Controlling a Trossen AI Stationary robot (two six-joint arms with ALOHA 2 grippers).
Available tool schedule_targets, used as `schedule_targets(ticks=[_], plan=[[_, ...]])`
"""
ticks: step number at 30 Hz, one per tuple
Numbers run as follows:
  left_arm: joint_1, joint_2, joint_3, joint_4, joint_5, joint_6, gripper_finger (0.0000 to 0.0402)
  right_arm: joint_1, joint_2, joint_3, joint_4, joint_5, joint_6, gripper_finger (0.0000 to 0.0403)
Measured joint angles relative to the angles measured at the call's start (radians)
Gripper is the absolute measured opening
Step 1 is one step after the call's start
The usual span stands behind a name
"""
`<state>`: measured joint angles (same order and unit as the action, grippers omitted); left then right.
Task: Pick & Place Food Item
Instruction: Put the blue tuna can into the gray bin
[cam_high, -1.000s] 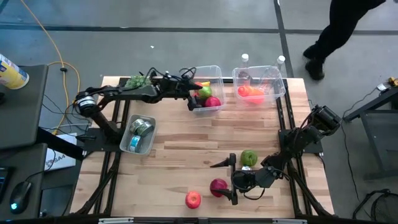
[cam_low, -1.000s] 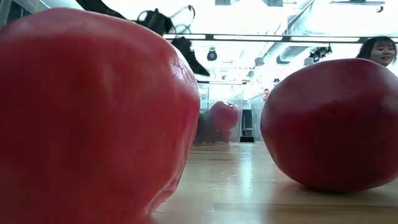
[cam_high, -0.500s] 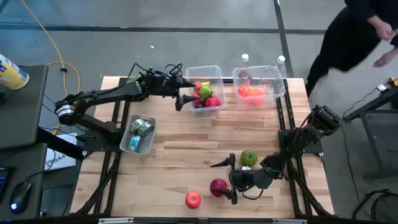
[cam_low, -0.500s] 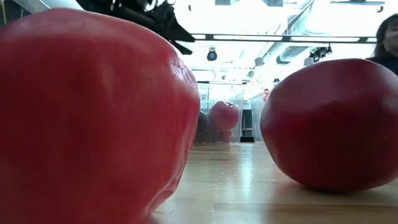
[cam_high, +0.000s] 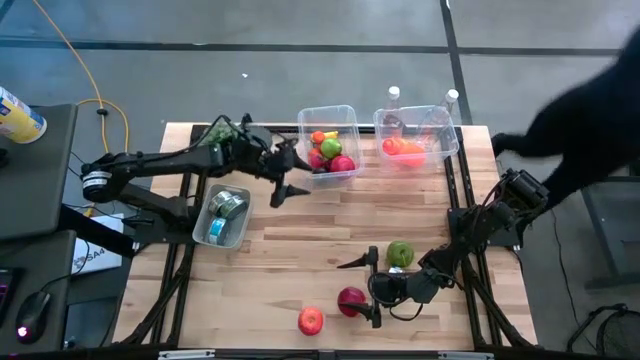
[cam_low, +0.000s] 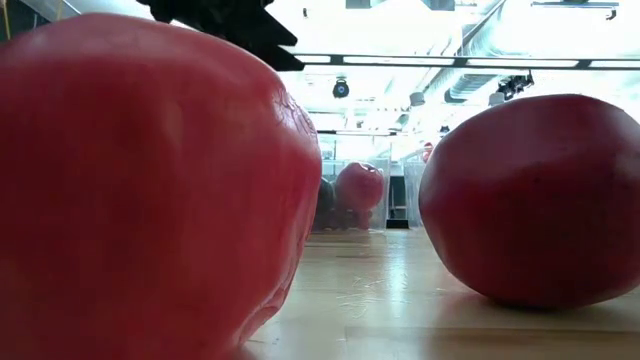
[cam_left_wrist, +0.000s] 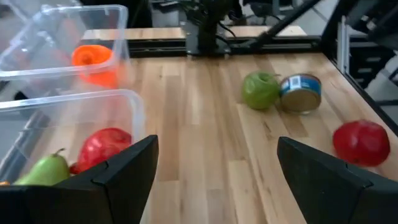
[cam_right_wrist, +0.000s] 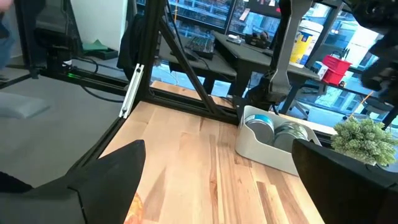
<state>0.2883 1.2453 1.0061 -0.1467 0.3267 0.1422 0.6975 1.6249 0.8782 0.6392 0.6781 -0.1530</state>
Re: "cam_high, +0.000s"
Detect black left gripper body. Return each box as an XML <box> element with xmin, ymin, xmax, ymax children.
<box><xmin>221</xmin><ymin>123</ymin><xmax>297</xmax><ymax>180</ymax></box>

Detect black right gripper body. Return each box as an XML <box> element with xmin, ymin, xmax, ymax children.
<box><xmin>371</xmin><ymin>266</ymin><xmax>445</xmax><ymax>306</ymax></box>

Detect green apple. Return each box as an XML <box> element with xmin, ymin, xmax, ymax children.
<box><xmin>386</xmin><ymin>240</ymin><xmax>415</xmax><ymax>268</ymax></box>
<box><xmin>319</xmin><ymin>138</ymin><xmax>344</xmax><ymax>160</ymax></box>

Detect green-label tin can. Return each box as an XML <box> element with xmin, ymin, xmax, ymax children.
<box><xmin>207</xmin><ymin>189</ymin><xmax>234</xmax><ymax>215</ymax></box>
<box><xmin>219</xmin><ymin>195</ymin><xmax>249</xmax><ymax>220</ymax></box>

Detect teal-label tin can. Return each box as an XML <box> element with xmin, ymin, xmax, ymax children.
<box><xmin>206</xmin><ymin>217</ymin><xmax>230</xmax><ymax>246</ymax></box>

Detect orange plastic bottle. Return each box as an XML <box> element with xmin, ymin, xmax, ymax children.
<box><xmin>382</xmin><ymin>136</ymin><xmax>428</xmax><ymax>169</ymax></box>

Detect clear water bottle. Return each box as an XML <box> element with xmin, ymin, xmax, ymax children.
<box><xmin>434</xmin><ymin>88</ymin><xmax>460</xmax><ymax>126</ymax></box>
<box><xmin>384</xmin><ymin>85</ymin><xmax>404</xmax><ymax>126</ymax></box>

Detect dark red pomegranate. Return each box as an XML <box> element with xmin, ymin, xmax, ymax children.
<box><xmin>337</xmin><ymin>286</ymin><xmax>369</xmax><ymax>318</ymax></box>

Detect green leafy vegetable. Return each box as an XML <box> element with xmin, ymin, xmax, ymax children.
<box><xmin>202</xmin><ymin>122</ymin><xmax>240</xmax><ymax>147</ymax></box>

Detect red round fruit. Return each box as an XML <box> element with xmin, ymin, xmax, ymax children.
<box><xmin>329</xmin><ymin>154</ymin><xmax>357</xmax><ymax>174</ymax></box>

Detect red apple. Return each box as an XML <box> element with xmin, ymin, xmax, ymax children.
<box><xmin>297</xmin><ymin>306</ymin><xmax>325</xmax><ymax>337</ymax></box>

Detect clear plastic bin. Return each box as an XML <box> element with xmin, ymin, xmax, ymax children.
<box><xmin>372</xmin><ymin>103</ymin><xmax>460</xmax><ymax>171</ymax></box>
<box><xmin>297</xmin><ymin>103</ymin><xmax>365</xmax><ymax>182</ymax></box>

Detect white cardboard box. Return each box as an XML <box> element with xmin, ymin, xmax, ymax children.
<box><xmin>69</xmin><ymin>213</ymin><xmax>126</xmax><ymax>276</ymax></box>

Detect black metal stand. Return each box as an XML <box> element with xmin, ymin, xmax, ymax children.
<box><xmin>579</xmin><ymin>174</ymin><xmax>640</xmax><ymax>294</ymax></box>

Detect dark grey side table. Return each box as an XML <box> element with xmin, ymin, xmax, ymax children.
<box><xmin>0</xmin><ymin>103</ymin><xmax>80</xmax><ymax>241</ymax></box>

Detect yellow wipes canister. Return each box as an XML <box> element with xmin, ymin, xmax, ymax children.
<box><xmin>0</xmin><ymin>85</ymin><xmax>48</xmax><ymax>145</ymax></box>

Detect black desk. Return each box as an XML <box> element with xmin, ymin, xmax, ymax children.
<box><xmin>0</xmin><ymin>232</ymin><xmax>76</xmax><ymax>354</ymax></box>

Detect black computer mouse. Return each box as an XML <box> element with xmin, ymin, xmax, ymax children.
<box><xmin>14</xmin><ymin>291</ymin><xmax>53</xmax><ymax>345</ymax></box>

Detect black aluminium table frame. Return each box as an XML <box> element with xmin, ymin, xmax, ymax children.
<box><xmin>112</xmin><ymin>122</ymin><xmax>539</xmax><ymax>360</ymax></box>

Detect white plastic handled bin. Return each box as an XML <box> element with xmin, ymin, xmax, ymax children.
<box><xmin>192</xmin><ymin>183</ymin><xmax>253</xmax><ymax>250</ymax></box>

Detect white frame bracket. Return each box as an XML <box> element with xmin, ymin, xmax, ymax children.
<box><xmin>437</xmin><ymin>351</ymin><xmax>495</xmax><ymax>360</ymax></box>
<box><xmin>158</xmin><ymin>349</ymin><xmax>217</xmax><ymax>360</ymax></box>

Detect yellow cable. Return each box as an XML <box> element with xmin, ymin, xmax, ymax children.
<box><xmin>31</xmin><ymin>0</ymin><xmax>131</xmax><ymax>216</ymax></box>

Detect black wire basket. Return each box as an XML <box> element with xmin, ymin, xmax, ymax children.
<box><xmin>596</xmin><ymin>308</ymin><xmax>640</xmax><ymax>359</ymax></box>

